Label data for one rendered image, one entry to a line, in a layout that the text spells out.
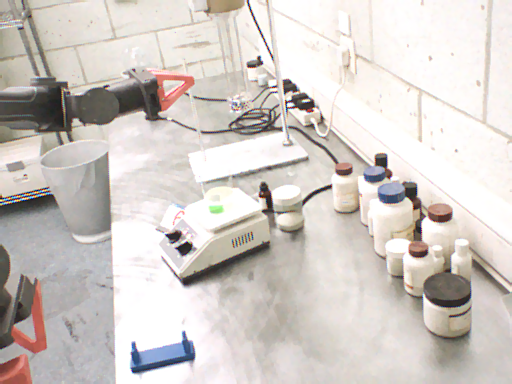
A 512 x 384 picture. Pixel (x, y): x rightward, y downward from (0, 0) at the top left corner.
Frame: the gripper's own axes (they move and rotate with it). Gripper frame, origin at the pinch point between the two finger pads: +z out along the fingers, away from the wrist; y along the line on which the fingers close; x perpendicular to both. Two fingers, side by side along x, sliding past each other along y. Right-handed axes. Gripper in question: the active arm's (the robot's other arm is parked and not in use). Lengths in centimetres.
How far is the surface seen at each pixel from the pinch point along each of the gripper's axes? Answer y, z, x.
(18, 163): 209, -37, 84
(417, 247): -34.2, 22.0, 26.0
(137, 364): -24.6, -24.5, 33.7
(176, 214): 14.4, -4.9, 33.0
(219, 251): -7.2, -3.0, 31.6
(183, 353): -26.6, -17.5, 33.7
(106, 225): 155, -10, 106
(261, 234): -6.6, 6.3, 31.8
